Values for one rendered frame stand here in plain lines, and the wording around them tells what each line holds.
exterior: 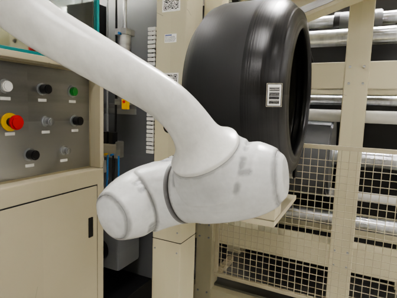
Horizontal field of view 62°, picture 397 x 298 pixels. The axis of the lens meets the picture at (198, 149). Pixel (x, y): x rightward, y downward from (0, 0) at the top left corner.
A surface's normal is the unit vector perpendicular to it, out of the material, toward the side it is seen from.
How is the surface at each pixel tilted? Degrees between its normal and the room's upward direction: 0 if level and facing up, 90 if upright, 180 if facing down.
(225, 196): 108
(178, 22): 90
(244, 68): 82
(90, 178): 90
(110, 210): 90
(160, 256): 90
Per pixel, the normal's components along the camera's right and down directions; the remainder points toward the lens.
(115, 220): -0.36, 0.26
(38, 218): 0.90, 0.08
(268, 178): 0.07, -0.06
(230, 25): -0.33, -0.51
